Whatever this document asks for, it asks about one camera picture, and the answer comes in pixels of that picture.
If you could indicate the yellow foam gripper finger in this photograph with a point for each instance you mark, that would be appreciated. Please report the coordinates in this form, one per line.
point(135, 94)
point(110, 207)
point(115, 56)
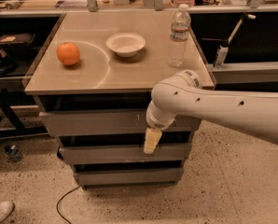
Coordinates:
point(152, 138)

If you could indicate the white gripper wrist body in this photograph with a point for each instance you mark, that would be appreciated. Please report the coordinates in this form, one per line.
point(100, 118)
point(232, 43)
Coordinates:
point(158, 121)

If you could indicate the grey top drawer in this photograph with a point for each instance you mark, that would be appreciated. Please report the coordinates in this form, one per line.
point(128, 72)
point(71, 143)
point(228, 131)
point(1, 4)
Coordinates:
point(95, 122)

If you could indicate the grey drawer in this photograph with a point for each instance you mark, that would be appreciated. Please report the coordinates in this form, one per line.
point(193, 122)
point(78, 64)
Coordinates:
point(129, 177)
point(95, 122)
point(124, 154)

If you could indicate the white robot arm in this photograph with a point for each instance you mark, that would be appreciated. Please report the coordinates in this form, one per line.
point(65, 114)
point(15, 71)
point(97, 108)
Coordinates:
point(252, 113)

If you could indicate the grey middle drawer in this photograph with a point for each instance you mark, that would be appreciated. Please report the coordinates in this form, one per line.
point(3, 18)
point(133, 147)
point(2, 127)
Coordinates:
point(124, 154)

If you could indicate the grey bottom drawer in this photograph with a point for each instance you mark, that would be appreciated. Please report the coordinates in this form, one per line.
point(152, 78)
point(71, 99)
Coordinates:
point(129, 177)

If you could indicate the grey drawer cabinet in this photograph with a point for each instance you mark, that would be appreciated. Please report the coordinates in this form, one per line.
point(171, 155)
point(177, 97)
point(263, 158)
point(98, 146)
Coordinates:
point(102, 80)

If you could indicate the white bowl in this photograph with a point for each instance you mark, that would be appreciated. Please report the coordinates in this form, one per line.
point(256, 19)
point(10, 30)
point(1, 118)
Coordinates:
point(126, 45)

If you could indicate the clear plastic water bottle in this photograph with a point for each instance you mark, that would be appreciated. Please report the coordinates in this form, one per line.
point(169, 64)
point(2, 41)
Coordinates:
point(178, 38)

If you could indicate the grey workbench shelf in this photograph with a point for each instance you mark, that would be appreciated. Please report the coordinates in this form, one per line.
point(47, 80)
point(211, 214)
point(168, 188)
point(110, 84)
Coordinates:
point(230, 73)

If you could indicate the orange fruit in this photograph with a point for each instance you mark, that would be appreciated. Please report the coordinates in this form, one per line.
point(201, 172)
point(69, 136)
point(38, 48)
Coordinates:
point(68, 54)

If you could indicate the small blue floor object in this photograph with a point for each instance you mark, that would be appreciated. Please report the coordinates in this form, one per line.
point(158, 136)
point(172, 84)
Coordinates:
point(13, 153)

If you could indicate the white shoe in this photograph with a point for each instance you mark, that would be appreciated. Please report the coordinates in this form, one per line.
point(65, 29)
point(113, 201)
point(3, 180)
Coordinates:
point(6, 208)

